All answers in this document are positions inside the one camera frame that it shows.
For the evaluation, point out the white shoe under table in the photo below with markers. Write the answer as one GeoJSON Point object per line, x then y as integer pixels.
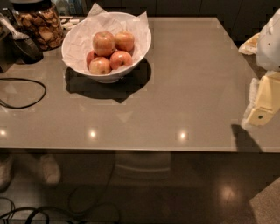
{"type": "Point", "coordinates": [50, 169]}

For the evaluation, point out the crumpled cloth at table edge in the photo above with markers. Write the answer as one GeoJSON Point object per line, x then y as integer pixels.
{"type": "Point", "coordinates": [249, 47]}

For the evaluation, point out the white ceramic bowl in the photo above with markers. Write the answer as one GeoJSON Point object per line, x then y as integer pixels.
{"type": "Point", "coordinates": [110, 76]}

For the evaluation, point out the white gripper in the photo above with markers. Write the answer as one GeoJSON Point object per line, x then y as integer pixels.
{"type": "Point", "coordinates": [269, 48]}

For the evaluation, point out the glass jar of dried chips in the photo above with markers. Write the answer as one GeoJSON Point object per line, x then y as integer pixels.
{"type": "Point", "coordinates": [41, 19]}

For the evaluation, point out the black appliance with scoop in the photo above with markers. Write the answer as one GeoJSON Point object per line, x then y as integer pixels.
{"type": "Point", "coordinates": [24, 48]}

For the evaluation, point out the small items behind bowl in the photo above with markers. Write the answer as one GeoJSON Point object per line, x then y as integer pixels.
{"type": "Point", "coordinates": [68, 22]}

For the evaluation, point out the hidden left red apple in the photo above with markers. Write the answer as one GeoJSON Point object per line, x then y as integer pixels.
{"type": "Point", "coordinates": [90, 56]}

